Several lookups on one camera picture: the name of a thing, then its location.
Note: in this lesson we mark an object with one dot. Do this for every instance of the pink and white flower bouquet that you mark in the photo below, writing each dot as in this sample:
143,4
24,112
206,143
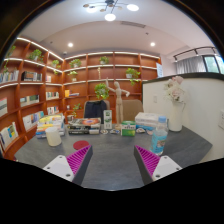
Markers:
174,90

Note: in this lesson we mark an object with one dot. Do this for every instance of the stack of colourful books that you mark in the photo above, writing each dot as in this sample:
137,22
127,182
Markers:
50,125

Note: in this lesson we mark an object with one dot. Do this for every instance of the black ceiling track light rail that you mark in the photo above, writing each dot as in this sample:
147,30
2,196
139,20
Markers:
195,51

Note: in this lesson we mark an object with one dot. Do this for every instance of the branched ceiling lamp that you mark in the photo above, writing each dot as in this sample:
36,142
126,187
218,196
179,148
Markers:
110,16

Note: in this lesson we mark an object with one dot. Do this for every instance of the flat round red coaster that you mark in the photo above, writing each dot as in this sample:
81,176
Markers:
81,145

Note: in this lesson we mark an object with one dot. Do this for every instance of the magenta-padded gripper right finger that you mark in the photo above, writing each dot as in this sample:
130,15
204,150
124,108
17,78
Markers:
149,161

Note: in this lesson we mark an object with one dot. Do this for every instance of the ceiling air vent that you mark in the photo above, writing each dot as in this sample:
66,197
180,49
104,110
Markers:
133,24

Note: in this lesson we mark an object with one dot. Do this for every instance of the grey window curtain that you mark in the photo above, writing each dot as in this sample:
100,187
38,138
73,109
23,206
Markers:
190,65

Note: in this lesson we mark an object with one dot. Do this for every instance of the translucent cream plastic cup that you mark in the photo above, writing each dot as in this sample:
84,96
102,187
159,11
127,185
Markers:
53,136

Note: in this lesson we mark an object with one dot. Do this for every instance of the white wall socket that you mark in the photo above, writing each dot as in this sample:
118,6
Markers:
155,99

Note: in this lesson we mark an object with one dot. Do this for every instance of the clear blue-capped water bottle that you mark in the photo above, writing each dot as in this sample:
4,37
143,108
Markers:
159,140

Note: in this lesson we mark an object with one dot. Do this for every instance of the small printed sticker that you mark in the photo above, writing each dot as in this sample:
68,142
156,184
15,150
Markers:
140,130
104,131
115,131

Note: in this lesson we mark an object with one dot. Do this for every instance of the window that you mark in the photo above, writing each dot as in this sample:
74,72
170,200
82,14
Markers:
213,64

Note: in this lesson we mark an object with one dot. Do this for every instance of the tall green white carton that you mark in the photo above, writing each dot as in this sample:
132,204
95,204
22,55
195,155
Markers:
107,119

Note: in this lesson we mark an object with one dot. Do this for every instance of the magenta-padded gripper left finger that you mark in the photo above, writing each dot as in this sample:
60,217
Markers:
78,160

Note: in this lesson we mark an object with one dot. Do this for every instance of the recessed ceiling spotlight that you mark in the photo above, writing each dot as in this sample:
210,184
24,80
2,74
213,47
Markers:
70,44
152,44

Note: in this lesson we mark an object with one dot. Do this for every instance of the orange wooden shelf unit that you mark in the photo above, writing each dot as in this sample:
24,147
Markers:
80,78

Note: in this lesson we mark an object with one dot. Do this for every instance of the wooden artist mannequin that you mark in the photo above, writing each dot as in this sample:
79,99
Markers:
119,100

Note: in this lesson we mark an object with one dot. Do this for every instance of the chair with dark jacket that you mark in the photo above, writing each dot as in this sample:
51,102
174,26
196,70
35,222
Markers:
95,111

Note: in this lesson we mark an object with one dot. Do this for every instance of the green white box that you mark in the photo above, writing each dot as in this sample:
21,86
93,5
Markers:
128,129

